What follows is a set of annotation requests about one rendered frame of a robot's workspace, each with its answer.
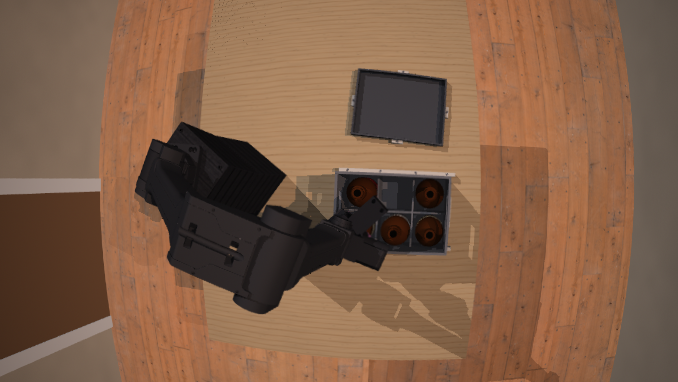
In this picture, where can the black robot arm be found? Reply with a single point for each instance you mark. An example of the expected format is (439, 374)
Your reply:
(268, 247)

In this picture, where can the dark grey divided crate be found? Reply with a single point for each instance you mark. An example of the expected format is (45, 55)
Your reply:
(396, 193)

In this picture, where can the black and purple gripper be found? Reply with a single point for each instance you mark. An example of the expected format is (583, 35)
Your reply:
(342, 212)

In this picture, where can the brown bottle with cream label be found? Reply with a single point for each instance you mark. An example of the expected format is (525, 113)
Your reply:
(433, 233)

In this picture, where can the brown ceramic bottle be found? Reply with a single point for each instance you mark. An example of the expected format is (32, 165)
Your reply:
(432, 189)

